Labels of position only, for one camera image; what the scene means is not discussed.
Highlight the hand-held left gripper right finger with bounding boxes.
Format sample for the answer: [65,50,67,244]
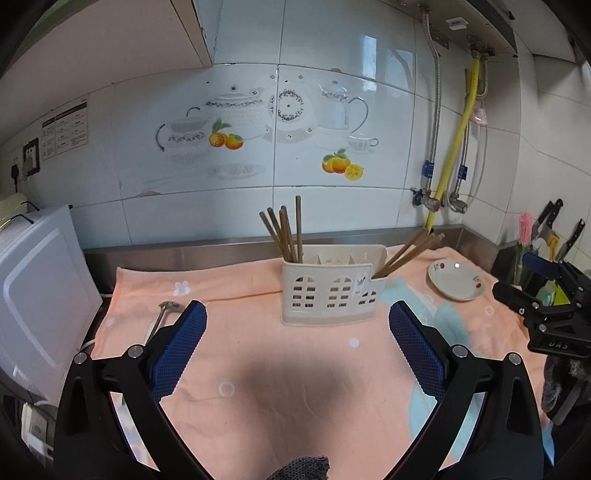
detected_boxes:
[389,300,543,480]

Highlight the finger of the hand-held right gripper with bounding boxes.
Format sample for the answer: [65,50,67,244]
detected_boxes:
[523,253,591,301]
[492,282,573,324]

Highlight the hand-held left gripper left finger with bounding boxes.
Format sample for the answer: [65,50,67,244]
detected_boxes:
[54,300,208,480]

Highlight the beige plastic utensil holder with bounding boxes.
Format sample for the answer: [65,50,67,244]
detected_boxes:
[281,244,389,328]

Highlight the person's right hand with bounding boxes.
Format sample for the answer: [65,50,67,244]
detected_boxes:
[541,354,583,414]

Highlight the person's left hand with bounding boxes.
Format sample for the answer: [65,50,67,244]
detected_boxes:
[269,455,331,480]

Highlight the pale green plastic item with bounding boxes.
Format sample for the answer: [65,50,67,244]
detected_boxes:
[534,281,557,306]

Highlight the metal slotted spoon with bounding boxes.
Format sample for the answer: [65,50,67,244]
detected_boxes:
[144,300,184,346]

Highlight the white floral plate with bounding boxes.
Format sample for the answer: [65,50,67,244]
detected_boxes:
[427,259,486,302]

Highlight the peach printed towel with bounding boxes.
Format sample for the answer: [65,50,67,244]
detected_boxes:
[85,244,555,480]

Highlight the white microwave oven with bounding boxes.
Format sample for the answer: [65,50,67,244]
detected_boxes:
[0,204,103,403]

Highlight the white power strip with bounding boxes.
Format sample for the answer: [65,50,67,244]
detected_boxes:
[19,401,52,455]

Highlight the white rounded appliance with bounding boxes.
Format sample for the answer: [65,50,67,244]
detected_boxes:
[0,191,29,222]

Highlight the grey water heater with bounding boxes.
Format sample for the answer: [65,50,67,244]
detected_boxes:
[383,0,520,54]

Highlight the thin clear hose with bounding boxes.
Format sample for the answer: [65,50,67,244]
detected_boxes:
[466,92,490,204]

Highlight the yellow gas hose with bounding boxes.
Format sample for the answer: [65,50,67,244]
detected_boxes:
[425,55,482,232]

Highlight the wall socket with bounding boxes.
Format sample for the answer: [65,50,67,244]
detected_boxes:
[22,137,41,177]

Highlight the teapot and orange wall decal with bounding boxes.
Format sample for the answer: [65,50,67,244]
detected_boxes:
[156,78,380,182]

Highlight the black and white wall label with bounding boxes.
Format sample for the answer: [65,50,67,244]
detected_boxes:
[41,102,89,161]

